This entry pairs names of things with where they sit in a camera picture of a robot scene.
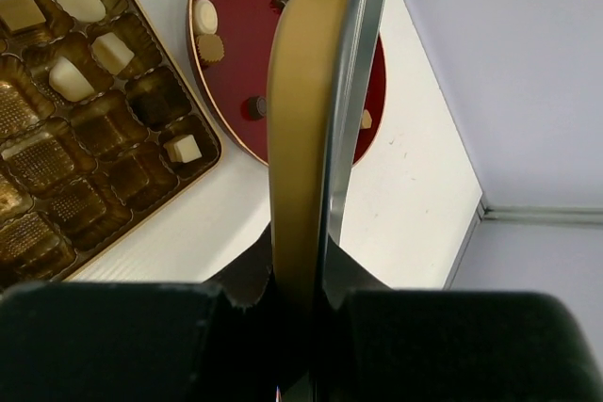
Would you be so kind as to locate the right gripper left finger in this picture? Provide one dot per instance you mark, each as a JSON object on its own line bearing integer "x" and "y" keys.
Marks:
{"x": 148, "y": 341}

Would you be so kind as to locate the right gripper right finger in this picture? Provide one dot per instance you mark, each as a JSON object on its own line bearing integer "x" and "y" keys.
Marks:
{"x": 420, "y": 345}

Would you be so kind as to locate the white rectangular chocolate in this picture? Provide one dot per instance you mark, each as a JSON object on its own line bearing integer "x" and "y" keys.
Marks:
{"x": 183, "y": 149}

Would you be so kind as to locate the dark brown chocolate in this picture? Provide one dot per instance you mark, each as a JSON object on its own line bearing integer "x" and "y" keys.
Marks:
{"x": 154, "y": 108}

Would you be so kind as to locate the white oval chocolate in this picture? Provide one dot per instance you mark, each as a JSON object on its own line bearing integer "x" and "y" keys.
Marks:
{"x": 69, "y": 82}
{"x": 85, "y": 11}
{"x": 204, "y": 17}

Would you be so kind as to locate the white square chocolate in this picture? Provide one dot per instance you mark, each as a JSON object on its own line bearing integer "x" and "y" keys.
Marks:
{"x": 112, "y": 52}

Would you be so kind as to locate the silver square tin lid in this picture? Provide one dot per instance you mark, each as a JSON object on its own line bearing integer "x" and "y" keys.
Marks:
{"x": 319, "y": 69}

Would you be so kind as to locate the tan cube chocolate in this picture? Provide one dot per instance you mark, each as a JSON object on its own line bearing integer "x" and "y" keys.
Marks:
{"x": 20, "y": 15}

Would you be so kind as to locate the tan heart chocolate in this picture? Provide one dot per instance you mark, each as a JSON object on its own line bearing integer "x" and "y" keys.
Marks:
{"x": 366, "y": 120}

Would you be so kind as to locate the dark round chocolate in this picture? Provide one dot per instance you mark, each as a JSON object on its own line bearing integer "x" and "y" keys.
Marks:
{"x": 254, "y": 108}

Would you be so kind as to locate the gold chocolate box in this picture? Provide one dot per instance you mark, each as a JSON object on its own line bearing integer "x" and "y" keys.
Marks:
{"x": 77, "y": 177}

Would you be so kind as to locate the tan ridged cup chocolate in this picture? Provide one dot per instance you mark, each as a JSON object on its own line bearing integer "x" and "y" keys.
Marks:
{"x": 210, "y": 49}

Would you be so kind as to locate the round red tray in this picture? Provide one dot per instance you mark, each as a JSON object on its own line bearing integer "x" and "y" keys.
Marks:
{"x": 247, "y": 28}

